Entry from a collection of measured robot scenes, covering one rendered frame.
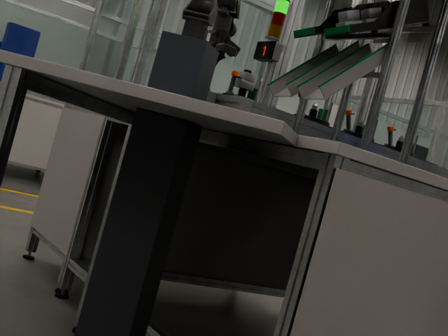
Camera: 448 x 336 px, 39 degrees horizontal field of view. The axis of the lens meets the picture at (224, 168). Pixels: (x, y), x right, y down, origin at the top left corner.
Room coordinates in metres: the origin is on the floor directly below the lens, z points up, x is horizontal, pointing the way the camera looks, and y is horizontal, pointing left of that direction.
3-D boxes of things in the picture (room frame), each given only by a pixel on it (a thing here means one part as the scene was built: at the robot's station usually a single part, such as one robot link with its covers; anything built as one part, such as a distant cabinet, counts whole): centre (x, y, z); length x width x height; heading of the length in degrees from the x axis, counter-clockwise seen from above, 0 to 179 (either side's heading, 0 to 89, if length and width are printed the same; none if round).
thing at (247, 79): (2.32, 0.00, 1.06); 0.08 x 0.04 x 0.07; 123
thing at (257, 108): (2.48, -0.46, 0.91); 1.24 x 0.33 x 0.10; 123
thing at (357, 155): (2.46, -0.43, 0.84); 1.50 x 1.41 x 0.03; 33
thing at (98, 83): (1.83, 0.14, 0.84); 0.90 x 0.70 x 0.03; 167
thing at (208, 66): (1.84, 0.19, 0.96); 0.14 x 0.14 x 0.20; 77
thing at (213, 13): (1.85, 0.19, 1.15); 0.09 x 0.07 x 0.06; 78
